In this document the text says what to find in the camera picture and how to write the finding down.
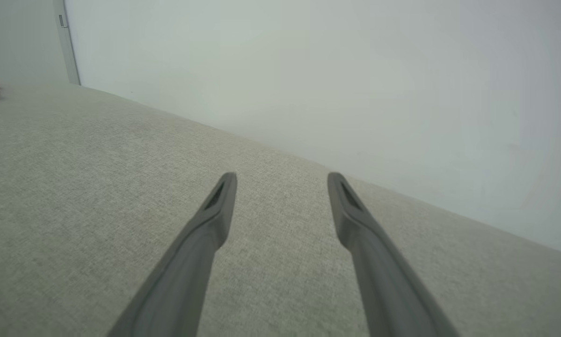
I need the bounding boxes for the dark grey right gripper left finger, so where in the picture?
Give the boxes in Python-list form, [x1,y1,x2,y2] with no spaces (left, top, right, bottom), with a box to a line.
[107,172,238,337]

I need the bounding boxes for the white door frame post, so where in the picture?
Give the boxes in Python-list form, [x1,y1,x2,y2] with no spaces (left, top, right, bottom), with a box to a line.
[53,0,81,86]

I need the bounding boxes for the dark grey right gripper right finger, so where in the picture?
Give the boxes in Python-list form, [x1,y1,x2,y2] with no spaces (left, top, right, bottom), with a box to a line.
[327,172,461,337]

